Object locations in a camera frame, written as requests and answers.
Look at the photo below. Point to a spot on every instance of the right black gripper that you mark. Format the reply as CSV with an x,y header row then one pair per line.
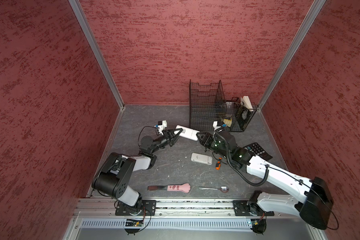
x,y
205,138

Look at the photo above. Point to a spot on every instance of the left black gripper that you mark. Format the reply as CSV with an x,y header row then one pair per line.
x,y
171,140

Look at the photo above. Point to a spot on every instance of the white air conditioner remote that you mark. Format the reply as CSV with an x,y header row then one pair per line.
x,y
187,133

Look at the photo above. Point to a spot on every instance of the grey white remote control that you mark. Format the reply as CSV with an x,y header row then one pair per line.
x,y
201,159

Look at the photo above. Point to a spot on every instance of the orange black screwdriver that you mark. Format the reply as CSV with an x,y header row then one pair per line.
x,y
218,164

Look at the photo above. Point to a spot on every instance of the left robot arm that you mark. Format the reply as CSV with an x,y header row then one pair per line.
x,y
112,179

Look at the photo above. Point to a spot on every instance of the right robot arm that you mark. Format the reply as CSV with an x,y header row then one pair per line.
x,y
311,200

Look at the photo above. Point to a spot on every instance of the yellow sponge in basket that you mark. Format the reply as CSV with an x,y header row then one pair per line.
x,y
227,121

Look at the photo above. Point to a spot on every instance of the black calculator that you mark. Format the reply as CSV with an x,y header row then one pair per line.
x,y
257,150

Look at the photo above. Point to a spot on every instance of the pink cat paw knife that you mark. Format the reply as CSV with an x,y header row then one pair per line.
x,y
184,188

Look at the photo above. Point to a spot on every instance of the white papers in basket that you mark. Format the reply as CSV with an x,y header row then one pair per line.
x,y
245,101

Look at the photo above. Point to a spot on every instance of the metal spoon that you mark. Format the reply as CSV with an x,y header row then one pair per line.
x,y
223,189

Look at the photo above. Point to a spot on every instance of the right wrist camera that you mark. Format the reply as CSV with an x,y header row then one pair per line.
x,y
218,124

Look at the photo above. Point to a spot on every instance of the black wire basket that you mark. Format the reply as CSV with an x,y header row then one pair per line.
x,y
208,104

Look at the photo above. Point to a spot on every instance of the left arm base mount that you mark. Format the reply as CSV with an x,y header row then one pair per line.
x,y
144,207

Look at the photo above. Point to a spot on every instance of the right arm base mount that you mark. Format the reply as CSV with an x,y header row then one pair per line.
x,y
244,209

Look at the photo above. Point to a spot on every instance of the aluminium front rail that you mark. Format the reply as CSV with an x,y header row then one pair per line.
x,y
172,208

